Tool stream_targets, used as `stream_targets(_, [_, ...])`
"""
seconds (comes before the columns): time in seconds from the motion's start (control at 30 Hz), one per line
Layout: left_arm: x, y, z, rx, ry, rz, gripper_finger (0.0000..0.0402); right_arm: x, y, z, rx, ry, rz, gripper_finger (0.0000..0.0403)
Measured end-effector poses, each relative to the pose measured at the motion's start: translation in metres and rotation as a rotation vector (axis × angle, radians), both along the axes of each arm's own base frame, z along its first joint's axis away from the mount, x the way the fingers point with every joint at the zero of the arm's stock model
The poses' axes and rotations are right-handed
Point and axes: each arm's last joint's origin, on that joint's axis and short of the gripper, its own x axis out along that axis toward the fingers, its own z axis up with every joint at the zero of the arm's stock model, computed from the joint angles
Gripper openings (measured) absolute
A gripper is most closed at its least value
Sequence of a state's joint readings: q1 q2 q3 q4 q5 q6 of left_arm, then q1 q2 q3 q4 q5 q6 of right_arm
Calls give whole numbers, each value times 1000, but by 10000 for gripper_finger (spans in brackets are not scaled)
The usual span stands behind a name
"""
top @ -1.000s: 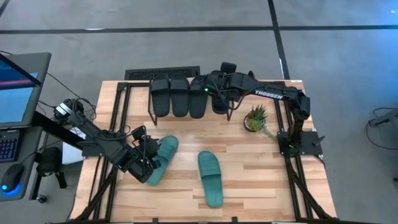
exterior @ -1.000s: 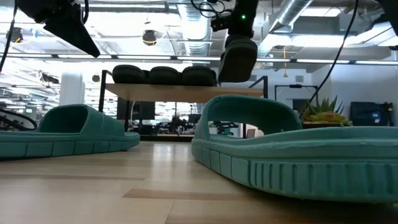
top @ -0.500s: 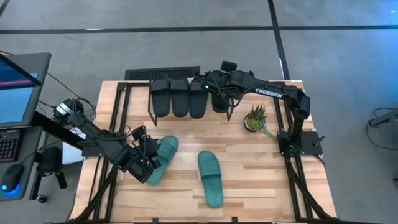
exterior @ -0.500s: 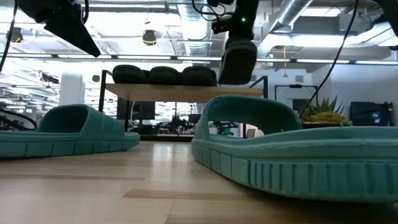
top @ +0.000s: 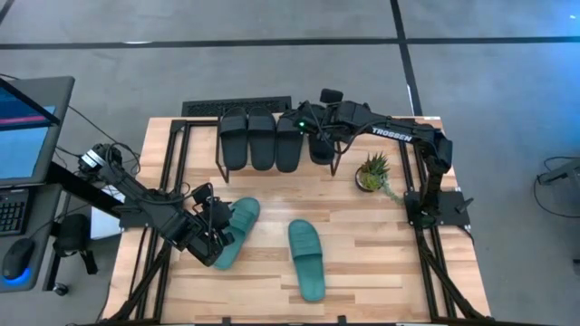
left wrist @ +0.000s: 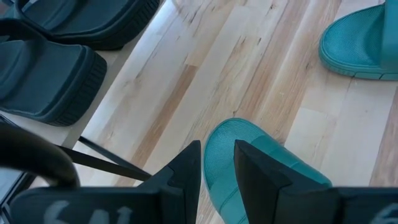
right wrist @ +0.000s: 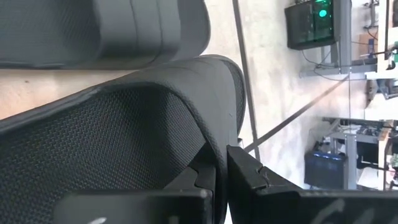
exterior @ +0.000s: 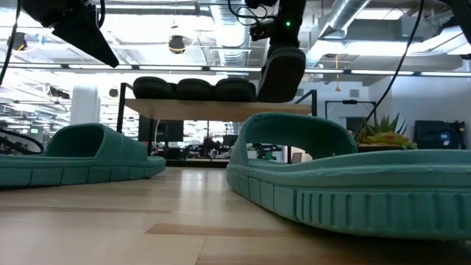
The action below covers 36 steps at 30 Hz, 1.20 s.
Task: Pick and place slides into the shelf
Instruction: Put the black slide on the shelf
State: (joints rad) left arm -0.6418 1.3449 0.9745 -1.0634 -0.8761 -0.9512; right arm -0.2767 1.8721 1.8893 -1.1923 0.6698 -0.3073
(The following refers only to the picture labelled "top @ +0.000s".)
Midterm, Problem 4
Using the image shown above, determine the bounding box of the black rubber slide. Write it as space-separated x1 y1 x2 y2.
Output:
219 107 249 172
275 115 305 174
307 130 337 166
247 107 277 172

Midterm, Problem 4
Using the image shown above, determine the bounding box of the grey monitor with blue screen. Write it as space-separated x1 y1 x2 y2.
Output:
0 75 76 189

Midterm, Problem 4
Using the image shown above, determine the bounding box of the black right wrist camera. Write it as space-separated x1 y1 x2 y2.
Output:
319 88 345 106

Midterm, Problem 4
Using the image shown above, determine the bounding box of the potted succulent plant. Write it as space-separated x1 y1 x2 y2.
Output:
354 151 407 207

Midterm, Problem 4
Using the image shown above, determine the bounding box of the black keyboard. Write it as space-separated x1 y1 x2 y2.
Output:
0 187 29 236

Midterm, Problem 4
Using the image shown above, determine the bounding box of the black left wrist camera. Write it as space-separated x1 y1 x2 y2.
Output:
191 182 215 206

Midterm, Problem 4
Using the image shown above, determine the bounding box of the black cable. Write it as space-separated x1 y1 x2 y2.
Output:
67 102 142 158

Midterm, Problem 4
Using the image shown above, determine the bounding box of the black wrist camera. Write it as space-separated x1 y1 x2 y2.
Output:
191 182 215 206
319 88 345 106

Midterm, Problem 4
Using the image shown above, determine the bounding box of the black aluminium table frame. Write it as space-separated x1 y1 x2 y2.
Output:
101 115 493 326

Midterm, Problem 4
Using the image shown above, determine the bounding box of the grey device with cable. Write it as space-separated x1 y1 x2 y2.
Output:
533 156 580 218

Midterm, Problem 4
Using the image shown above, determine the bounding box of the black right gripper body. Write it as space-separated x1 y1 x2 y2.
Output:
278 102 353 137

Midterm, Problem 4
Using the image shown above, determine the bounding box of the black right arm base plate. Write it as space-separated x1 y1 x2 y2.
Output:
404 189 471 227

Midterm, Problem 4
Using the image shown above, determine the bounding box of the teal rubber slide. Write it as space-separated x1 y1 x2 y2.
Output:
212 197 262 272
287 218 327 303

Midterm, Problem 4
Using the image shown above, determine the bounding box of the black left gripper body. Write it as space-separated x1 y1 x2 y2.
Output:
174 203 236 268

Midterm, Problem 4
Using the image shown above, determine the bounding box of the black bag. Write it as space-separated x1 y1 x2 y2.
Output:
53 213 99 276

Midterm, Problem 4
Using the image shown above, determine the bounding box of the black computer mouse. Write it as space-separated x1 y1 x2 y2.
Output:
1 238 36 282

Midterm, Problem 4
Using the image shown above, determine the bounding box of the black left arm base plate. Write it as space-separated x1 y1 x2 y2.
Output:
118 192 185 230

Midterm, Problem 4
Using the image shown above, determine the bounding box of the grey desk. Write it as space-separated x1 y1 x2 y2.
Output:
0 183 63 294

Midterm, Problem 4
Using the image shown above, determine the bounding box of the black floor grille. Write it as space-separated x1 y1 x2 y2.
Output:
180 95 293 118

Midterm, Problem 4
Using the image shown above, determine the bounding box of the wooden shelf with black frame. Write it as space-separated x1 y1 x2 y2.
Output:
215 104 347 183

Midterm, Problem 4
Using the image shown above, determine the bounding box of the white box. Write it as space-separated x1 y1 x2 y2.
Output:
90 206 122 240

